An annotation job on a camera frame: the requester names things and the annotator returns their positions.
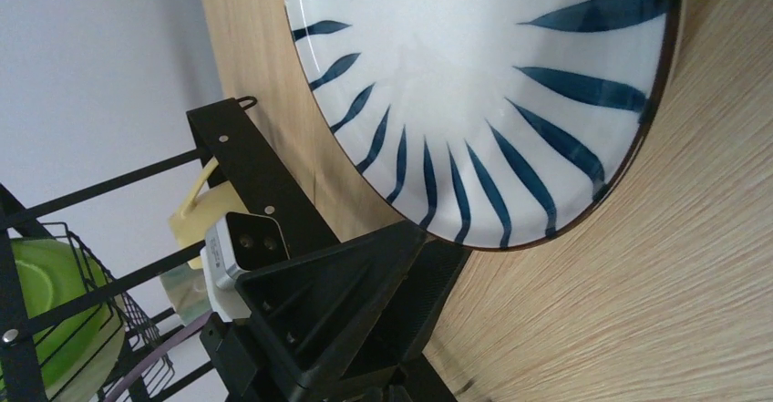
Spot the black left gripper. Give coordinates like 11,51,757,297
200,222,470,401

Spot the cream ceramic mug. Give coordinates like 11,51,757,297
160,263,212,325

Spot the yellow handled mug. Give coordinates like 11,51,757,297
168,158,249,249

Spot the blue striped white plate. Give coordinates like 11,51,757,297
284,0,685,251

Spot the black wire dish rack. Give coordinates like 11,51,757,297
1,96,339,401

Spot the green plate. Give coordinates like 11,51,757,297
11,239,111,388

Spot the woven bamboo plate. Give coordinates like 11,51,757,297
46,296,126,401

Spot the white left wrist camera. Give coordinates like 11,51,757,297
201,211,289,323

